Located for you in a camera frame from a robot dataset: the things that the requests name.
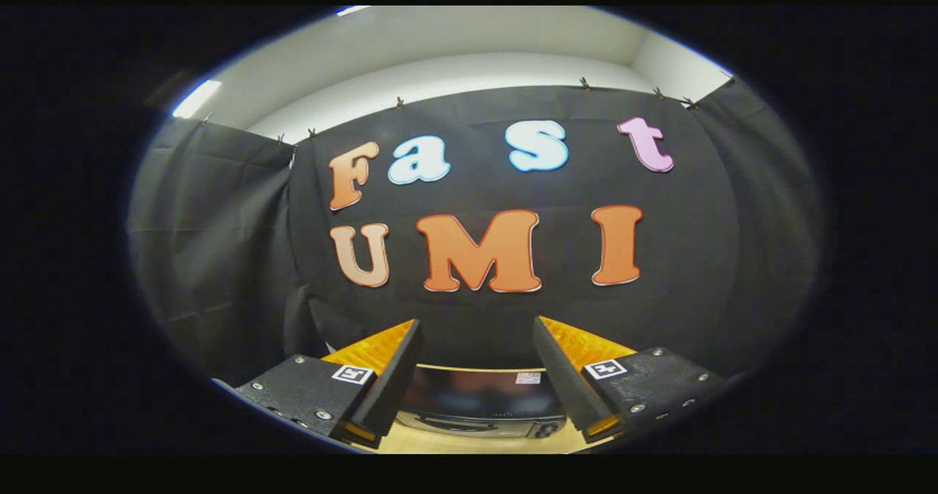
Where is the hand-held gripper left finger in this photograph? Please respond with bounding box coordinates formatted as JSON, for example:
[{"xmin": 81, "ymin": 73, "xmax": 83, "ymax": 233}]
[{"xmin": 213, "ymin": 318, "xmax": 424, "ymax": 451}]

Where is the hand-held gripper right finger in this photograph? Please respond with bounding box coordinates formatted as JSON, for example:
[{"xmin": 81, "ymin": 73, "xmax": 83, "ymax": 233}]
[{"xmin": 533, "ymin": 316, "xmax": 745, "ymax": 443}]

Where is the black toaster oven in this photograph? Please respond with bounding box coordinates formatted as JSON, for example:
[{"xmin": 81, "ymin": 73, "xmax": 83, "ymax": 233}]
[{"xmin": 392, "ymin": 364, "xmax": 569, "ymax": 440}]

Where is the row of small cloth clips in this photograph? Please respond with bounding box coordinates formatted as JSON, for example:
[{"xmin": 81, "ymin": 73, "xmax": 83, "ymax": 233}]
[{"xmin": 199, "ymin": 75, "xmax": 736, "ymax": 148}]

